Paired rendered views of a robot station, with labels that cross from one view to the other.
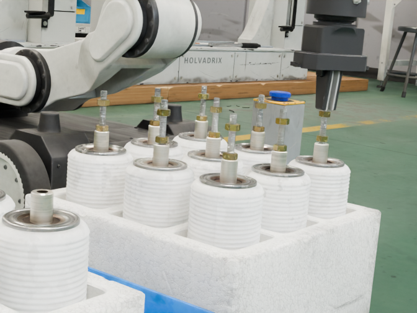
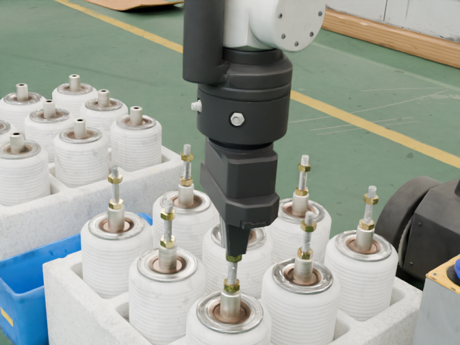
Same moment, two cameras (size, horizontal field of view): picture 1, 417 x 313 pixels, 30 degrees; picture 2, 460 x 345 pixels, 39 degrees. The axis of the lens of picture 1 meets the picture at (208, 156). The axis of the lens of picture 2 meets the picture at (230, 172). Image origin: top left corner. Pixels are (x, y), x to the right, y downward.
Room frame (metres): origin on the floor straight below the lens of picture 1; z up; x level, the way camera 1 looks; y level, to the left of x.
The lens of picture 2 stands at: (1.27, -0.75, 0.70)
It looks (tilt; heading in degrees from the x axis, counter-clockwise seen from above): 25 degrees down; 100
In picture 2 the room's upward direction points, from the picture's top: 3 degrees clockwise
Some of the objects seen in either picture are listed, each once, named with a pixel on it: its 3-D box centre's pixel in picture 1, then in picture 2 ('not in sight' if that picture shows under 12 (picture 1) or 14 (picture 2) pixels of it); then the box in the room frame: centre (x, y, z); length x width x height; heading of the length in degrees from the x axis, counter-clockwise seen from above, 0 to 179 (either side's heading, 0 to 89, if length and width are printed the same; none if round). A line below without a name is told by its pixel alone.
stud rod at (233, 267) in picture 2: (323, 127); (232, 271); (1.18, -0.17, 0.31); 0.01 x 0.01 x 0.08
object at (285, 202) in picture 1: (272, 232); (166, 324); (1.08, -0.10, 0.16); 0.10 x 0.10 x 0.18
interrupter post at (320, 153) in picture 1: (320, 153); (230, 302); (1.18, -0.17, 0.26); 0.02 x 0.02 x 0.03
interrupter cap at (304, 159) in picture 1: (319, 162); (229, 312); (1.18, -0.17, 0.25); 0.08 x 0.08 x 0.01
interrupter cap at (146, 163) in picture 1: (160, 164); (185, 202); (1.06, 0.07, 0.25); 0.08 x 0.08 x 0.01
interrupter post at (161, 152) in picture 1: (161, 155); (185, 194); (1.06, 0.07, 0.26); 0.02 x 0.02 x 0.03
